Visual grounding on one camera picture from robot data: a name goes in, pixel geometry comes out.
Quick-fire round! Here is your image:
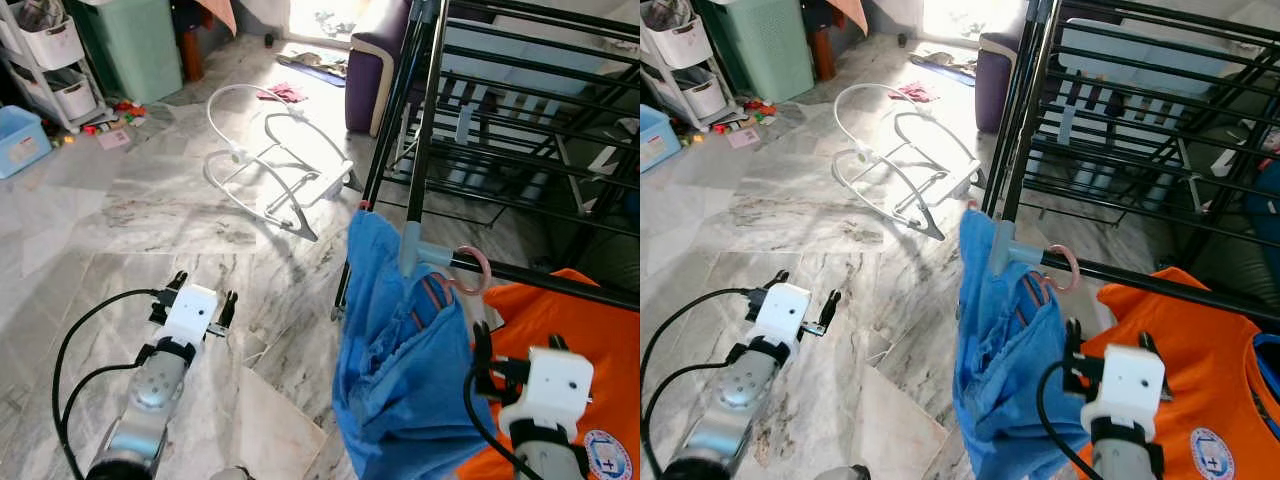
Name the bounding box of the orange shirt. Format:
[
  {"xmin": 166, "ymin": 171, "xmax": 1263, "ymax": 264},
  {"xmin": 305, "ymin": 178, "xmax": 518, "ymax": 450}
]
[
  {"xmin": 1070, "ymin": 265, "xmax": 1280, "ymax": 480},
  {"xmin": 455, "ymin": 268, "xmax": 641, "ymax": 480}
]

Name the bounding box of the pink clothes hanger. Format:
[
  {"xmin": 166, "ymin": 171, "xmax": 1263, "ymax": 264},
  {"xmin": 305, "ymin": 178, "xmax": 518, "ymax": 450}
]
[
  {"xmin": 448, "ymin": 246, "xmax": 494, "ymax": 297},
  {"xmin": 1040, "ymin": 244, "xmax": 1081, "ymax": 294}
]

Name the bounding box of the bright blue garment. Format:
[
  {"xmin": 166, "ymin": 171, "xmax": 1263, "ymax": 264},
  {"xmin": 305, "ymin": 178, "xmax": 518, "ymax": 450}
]
[
  {"xmin": 332, "ymin": 208, "xmax": 498, "ymax": 480},
  {"xmin": 952, "ymin": 208, "xmax": 1096, "ymax": 480}
]

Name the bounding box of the light blue plastic bin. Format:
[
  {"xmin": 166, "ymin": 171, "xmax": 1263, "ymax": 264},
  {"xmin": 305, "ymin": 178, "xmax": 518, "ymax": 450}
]
[
  {"xmin": 0, "ymin": 105, "xmax": 53, "ymax": 181},
  {"xmin": 640, "ymin": 103, "xmax": 682, "ymax": 173}
]

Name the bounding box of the black metal drying rack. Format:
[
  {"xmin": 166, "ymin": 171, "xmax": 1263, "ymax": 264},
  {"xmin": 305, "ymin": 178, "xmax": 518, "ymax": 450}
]
[
  {"xmin": 330, "ymin": 0, "xmax": 641, "ymax": 323},
  {"xmin": 980, "ymin": 0, "xmax": 1280, "ymax": 326}
]

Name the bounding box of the green laundry hamper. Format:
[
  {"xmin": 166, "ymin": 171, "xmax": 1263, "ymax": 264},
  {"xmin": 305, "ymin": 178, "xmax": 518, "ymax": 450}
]
[
  {"xmin": 65, "ymin": 0, "xmax": 185, "ymax": 105},
  {"xmin": 695, "ymin": 0, "xmax": 817, "ymax": 105}
]

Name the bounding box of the blue door mat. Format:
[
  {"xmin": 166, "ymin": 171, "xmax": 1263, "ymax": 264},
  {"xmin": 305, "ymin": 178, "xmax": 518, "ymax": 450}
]
[
  {"xmin": 277, "ymin": 52, "xmax": 350, "ymax": 87},
  {"xmin": 908, "ymin": 52, "xmax": 978, "ymax": 87}
]

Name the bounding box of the white drawer cart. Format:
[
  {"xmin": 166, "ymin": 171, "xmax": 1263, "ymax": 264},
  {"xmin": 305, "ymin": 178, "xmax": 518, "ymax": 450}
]
[
  {"xmin": 640, "ymin": 0, "xmax": 738, "ymax": 133},
  {"xmin": 0, "ymin": 0, "xmax": 111, "ymax": 134}
]

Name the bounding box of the purple sofa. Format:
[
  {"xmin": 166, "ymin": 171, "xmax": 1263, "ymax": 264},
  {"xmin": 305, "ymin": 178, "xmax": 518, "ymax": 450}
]
[
  {"xmin": 975, "ymin": 30, "xmax": 1033, "ymax": 136},
  {"xmin": 344, "ymin": 0, "xmax": 414, "ymax": 138}
]

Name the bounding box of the orange hanging cloth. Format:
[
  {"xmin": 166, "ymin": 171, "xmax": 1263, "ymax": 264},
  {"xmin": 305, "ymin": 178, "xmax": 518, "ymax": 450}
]
[
  {"xmin": 828, "ymin": 0, "xmax": 870, "ymax": 37},
  {"xmin": 194, "ymin": 0, "xmax": 239, "ymax": 37}
]

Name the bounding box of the white baby cot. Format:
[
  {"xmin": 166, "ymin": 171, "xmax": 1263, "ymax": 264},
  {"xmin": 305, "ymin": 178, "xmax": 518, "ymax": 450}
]
[
  {"xmin": 395, "ymin": 18, "xmax": 641, "ymax": 216},
  {"xmin": 1030, "ymin": 18, "xmax": 1280, "ymax": 216}
]

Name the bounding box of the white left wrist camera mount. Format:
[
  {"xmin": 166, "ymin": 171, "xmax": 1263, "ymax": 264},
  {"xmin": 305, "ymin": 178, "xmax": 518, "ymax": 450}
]
[
  {"xmin": 160, "ymin": 284, "xmax": 219, "ymax": 347},
  {"xmin": 748, "ymin": 283, "xmax": 812, "ymax": 351}
]

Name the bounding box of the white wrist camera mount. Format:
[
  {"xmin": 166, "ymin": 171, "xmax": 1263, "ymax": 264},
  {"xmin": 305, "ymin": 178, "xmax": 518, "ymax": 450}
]
[
  {"xmin": 748, "ymin": 283, "xmax": 812, "ymax": 351},
  {"xmin": 497, "ymin": 347, "xmax": 595, "ymax": 441},
  {"xmin": 1080, "ymin": 345, "xmax": 1167, "ymax": 441},
  {"xmin": 160, "ymin": 284, "xmax": 219, "ymax": 347}
]

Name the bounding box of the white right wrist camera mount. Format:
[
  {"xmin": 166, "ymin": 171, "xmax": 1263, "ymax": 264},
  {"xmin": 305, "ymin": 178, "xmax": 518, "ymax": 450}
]
[
  {"xmin": 1080, "ymin": 345, "xmax": 1167, "ymax": 441},
  {"xmin": 497, "ymin": 347, "xmax": 595, "ymax": 441}
]

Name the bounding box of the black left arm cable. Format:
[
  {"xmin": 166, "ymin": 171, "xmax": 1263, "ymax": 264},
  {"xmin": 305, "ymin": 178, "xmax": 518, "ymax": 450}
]
[
  {"xmin": 50, "ymin": 288, "xmax": 166, "ymax": 480},
  {"xmin": 640, "ymin": 288, "xmax": 761, "ymax": 471}
]

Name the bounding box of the white tubular bouncer frame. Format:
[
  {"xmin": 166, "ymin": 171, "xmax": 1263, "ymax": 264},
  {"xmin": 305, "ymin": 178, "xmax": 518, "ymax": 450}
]
[
  {"xmin": 830, "ymin": 83, "xmax": 988, "ymax": 241},
  {"xmin": 203, "ymin": 84, "xmax": 364, "ymax": 243}
]

